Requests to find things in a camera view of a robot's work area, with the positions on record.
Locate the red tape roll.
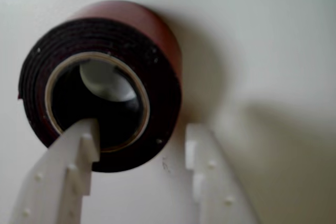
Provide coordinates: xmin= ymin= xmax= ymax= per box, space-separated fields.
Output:
xmin=17 ymin=0 xmax=183 ymax=174

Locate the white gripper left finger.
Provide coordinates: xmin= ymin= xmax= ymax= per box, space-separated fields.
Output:
xmin=7 ymin=118 xmax=101 ymax=224

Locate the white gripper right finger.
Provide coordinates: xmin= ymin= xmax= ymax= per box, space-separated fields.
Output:
xmin=185 ymin=123 xmax=263 ymax=224

